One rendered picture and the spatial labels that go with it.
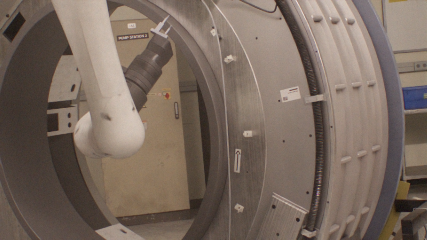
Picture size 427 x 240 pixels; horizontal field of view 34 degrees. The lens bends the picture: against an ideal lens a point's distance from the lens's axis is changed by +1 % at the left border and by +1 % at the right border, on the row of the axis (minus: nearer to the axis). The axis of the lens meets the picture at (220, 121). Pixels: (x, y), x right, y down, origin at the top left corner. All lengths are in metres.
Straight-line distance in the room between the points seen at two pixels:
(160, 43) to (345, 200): 0.61
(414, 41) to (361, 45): 5.86
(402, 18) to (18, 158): 6.00
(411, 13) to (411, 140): 1.37
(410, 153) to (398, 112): 5.81
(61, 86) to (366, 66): 1.06
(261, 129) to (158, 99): 4.91
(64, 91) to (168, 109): 4.19
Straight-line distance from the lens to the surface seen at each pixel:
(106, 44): 1.47
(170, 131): 6.64
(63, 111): 2.50
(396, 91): 2.06
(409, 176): 6.83
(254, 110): 1.74
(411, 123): 7.85
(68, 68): 2.45
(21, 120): 2.32
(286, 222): 1.74
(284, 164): 1.73
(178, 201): 6.72
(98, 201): 2.65
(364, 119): 1.88
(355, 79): 1.88
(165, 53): 1.69
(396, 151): 2.08
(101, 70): 1.46
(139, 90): 1.63
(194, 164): 7.26
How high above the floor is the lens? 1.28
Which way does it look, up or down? 3 degrees down
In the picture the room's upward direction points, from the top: 5 degrees counter-clockwise
